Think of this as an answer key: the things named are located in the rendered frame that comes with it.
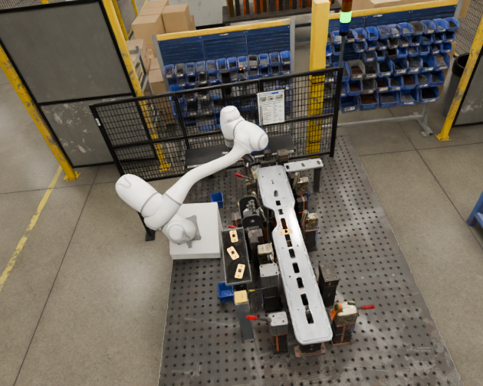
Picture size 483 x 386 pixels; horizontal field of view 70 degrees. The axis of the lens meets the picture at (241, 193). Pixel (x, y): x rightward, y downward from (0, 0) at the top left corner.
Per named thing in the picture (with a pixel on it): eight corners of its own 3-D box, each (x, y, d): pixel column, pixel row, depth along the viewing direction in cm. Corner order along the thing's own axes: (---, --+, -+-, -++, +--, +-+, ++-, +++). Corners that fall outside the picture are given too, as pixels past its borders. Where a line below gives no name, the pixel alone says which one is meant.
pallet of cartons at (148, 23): (195, 83, 602) (182, 19, 529) (149, 87, 608) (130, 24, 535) (201, 54, 688) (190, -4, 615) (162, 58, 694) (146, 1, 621)
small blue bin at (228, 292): (235, 302, 223) (233, 295, 217) (220, 304, 223) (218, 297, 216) (233, 287, 231) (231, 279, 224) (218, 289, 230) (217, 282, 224)
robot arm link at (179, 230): (187, 246, 240) (178, 251, 218) (166, 230, 242) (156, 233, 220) (201, 228, 240) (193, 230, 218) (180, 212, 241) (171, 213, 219)
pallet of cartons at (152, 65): (188, 126, 505) (171, 56, 432) (133, 135, 504) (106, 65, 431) (188, 88, 592) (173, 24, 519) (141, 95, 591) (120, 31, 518)
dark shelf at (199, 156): (296, 152, 279) (296, 148, 276) (185, 168, 277) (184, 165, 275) (290, 136, 294) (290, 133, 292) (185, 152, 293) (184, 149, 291)
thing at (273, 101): (285, 122, 284) (285, 87, 263) (258, 126, 284) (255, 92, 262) (285, 121, 286) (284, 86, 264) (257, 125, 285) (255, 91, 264)
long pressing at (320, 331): (340, 338, 171) (340, 338, 170) (295, 346, 171) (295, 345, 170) (283, 165, 271) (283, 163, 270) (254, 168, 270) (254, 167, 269)
